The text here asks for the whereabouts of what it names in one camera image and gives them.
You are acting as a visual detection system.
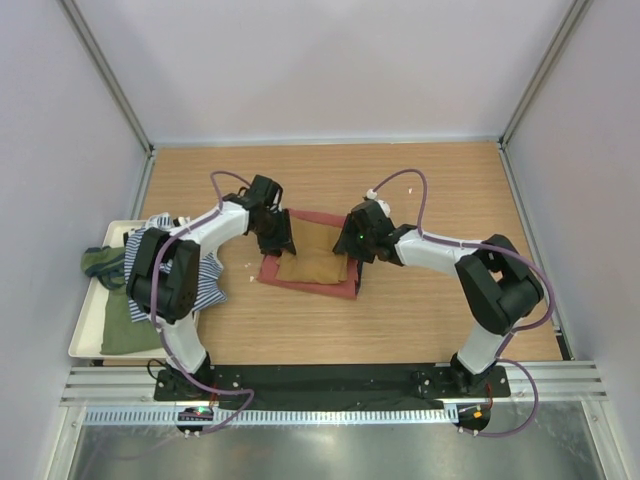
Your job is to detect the left aluminium frame post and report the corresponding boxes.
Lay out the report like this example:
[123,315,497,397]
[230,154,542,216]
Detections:
[59,0,154,153]

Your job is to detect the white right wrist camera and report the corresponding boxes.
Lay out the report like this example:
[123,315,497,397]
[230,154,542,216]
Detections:
[365,189,391,218]

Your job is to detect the aluminium front rail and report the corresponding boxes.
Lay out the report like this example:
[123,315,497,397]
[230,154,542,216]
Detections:
[60,366,156,406]

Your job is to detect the aluminium frame post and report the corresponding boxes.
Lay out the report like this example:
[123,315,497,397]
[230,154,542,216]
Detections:
[59,0,154,153]
[499,0,595,147]

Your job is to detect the red graphic tank top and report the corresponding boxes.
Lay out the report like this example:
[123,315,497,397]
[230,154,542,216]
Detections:
[257,209,361,300]

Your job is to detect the slotted grey cable duct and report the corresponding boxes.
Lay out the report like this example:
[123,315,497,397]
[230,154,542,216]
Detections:
[84,404,458,427]

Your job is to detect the right aluminium frame post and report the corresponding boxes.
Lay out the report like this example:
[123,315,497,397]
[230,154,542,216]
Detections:
[499,0,595,147]

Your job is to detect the blue white striped top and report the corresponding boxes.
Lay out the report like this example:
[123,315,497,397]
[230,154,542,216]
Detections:
[124,212,227,312]

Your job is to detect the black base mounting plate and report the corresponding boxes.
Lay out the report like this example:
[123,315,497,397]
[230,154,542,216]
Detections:
[153,363,511,430]

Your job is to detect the tan brown tank top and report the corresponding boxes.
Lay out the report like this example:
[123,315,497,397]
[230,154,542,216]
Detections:
[276,218,348,285]

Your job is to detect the olive green tank top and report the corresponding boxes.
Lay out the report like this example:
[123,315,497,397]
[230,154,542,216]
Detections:
[80,246,161,356]

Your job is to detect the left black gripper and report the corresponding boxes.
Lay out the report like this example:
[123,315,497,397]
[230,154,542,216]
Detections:
[252,207,296,257]

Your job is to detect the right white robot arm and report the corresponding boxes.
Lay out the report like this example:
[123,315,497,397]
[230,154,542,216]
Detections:
[333,200,544,396]

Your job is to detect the white plastic tray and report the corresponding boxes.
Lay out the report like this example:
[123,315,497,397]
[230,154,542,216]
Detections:
[68,220,165,363]

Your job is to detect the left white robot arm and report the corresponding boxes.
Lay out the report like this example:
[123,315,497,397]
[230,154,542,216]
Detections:
[126,175,295,400]

